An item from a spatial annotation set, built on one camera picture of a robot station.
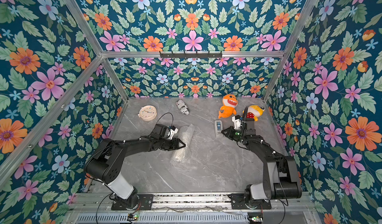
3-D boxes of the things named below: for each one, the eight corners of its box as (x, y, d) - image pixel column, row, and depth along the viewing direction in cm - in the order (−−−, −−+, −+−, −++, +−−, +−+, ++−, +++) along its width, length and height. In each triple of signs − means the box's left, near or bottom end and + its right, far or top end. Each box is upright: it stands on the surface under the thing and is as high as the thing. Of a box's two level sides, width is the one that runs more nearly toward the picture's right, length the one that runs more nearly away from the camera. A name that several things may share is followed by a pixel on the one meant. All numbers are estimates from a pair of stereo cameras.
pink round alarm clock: (138, 120, 109) (136, 117, 106) (143, 107, 117) (141, 104, 114) (155, 120, 109) (154, 117, 106) (158, 107, 117) (157, 104, 114)
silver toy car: (184, 116, 111) (183, 113, 108) (175, 104, 118) (175, 101, 116) (190, 113, 113) (190, 110, 110) (182, 101, 120) (181, 98, 118)
